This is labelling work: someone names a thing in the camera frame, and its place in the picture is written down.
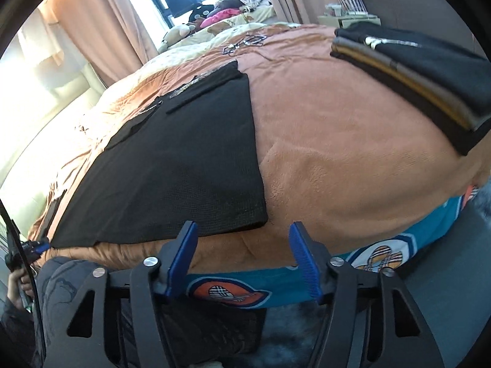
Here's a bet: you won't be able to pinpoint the person's left forearm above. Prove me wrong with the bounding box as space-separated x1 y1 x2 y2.
0 303 39 368

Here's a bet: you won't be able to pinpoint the hanging white shirt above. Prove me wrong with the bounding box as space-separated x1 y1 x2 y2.
23 8 77 70

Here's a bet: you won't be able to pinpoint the stack of folded clothes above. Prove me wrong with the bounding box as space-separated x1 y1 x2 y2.
331 21 491 156

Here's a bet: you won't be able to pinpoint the black cable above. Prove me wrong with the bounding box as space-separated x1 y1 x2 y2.
0 199 44 368

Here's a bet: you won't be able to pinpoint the cream bear-print sheet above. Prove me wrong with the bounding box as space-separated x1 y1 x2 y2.
169 8 277 51

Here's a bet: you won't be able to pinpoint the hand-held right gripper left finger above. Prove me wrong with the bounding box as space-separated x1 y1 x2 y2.
44 220 200 368

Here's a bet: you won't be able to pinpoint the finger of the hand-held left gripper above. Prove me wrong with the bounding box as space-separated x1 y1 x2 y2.
23 239 51 262

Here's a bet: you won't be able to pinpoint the black plush toy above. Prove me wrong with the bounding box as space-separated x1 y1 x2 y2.
188 4 214 24

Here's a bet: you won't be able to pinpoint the pale green nightstand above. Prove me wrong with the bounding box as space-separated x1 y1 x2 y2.
318 4 380 30

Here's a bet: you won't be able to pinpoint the white padded headboard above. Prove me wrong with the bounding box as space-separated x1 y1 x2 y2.
0 61 105 238

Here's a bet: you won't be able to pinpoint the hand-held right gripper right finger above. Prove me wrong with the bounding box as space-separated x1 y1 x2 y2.
288 221 446 368

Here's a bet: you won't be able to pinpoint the black t-shirt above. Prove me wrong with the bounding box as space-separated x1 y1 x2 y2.
50 60 268 249

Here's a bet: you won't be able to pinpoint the person's left hand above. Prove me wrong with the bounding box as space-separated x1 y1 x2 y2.
8 268 36 308

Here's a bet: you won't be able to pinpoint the brown plush blanket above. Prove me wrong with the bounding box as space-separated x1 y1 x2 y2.
27 23 491 277

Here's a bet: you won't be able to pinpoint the person's left leg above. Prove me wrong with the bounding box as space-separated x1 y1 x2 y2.
38 257 129 368

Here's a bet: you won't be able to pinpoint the tangled cables on blanket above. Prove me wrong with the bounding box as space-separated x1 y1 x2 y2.
222 33 270 56

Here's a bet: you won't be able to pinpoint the person's leg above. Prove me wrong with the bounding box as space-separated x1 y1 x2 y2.
153 307 266 355
38 257 129 368

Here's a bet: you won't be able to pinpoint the person's right leg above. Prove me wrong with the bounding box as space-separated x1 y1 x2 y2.
153 307 266 355

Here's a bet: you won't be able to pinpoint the black tablet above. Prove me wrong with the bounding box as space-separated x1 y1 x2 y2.
44 190 67 235

